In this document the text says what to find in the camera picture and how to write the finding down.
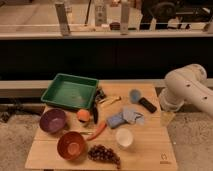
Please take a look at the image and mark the orange fruit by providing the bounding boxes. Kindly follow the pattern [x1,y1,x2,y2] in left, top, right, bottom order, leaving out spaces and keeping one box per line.
[77,109,90,123]

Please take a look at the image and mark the green plastic tray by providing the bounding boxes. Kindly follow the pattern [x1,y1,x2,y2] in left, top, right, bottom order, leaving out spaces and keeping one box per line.
[41,73,99,109]

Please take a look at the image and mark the black handled knife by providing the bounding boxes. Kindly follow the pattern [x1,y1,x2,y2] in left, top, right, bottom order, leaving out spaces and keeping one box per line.
[92,87,106,124]

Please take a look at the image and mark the purple bowl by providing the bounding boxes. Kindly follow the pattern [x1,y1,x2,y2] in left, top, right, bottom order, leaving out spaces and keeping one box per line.
[39,108,66,134]

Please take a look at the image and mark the orange-brown bowl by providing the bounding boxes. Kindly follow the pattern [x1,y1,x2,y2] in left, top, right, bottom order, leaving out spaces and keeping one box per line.
[57,131,86,160]

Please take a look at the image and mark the white cup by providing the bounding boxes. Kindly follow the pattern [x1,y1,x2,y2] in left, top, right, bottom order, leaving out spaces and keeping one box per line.
[115,128,134,148]

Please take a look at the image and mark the blue sponge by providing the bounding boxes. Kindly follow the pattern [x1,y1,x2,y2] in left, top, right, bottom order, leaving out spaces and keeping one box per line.
[107,113,126,129]

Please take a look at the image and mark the orange carrot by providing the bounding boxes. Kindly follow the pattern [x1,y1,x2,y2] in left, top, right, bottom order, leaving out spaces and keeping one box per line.
[86,121,106,141]

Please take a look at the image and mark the bunch of dark grapes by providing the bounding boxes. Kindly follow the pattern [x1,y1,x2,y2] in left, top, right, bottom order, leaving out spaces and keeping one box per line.
[88,144,121,169]

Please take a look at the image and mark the grey-blue crumpled cloth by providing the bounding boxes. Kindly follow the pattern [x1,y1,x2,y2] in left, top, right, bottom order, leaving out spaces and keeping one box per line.
[123,107,144,125]

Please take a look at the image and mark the yellow banana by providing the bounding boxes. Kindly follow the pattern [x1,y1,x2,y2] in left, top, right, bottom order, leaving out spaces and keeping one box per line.
[99,96,121,106]

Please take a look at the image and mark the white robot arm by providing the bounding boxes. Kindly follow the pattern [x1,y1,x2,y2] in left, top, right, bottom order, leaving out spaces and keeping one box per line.
[159,64,213,117]

